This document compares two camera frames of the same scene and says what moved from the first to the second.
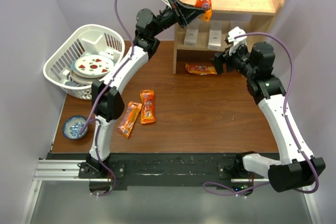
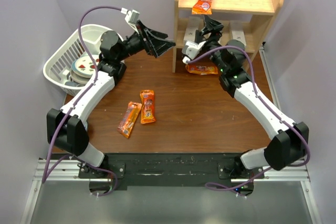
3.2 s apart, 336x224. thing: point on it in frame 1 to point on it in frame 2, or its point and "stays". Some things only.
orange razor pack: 148,114 stays
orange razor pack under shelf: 201,69 stays
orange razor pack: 128,118 stays
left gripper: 187,13 to 157,46
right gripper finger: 218,61 to 211,25
